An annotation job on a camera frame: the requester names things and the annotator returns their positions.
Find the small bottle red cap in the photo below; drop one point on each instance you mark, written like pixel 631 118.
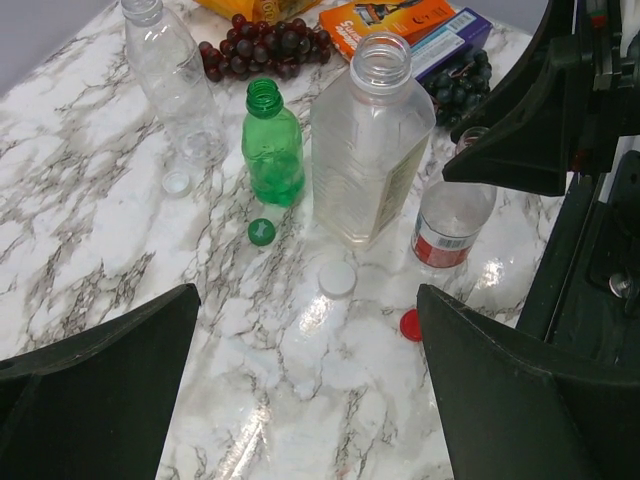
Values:
pixel 450 219

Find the red grape bunch on table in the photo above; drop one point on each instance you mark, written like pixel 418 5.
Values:
pixel 257 47

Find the clear plastic water bottle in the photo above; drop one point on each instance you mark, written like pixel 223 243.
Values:
pixel 167 63

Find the blue white bottle cap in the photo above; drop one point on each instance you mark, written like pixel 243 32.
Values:
pixel 176 184

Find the large clear bottle white cap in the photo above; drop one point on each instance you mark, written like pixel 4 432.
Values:
pixel 369 131

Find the dark grape bunch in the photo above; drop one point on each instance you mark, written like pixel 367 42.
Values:
pixel 459 86

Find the orange snack bag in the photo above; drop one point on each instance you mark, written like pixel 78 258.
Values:
pixel 270 11

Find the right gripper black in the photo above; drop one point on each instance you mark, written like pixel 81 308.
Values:
pixel 586 110

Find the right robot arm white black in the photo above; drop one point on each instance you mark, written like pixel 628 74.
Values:
pixel 585 294

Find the purple box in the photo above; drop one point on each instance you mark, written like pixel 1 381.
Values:
pixel 467 31

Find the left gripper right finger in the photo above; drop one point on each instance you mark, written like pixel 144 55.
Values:
pixel 514 407

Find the orange razor box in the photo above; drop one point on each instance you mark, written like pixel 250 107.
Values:
pixel 412 20

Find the green bottle cap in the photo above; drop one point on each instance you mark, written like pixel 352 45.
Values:
pixel 261 232

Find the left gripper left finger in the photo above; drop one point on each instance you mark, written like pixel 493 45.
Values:
pixel 98 404

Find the small green bottle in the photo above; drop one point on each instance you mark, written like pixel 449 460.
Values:
pixel 272 145

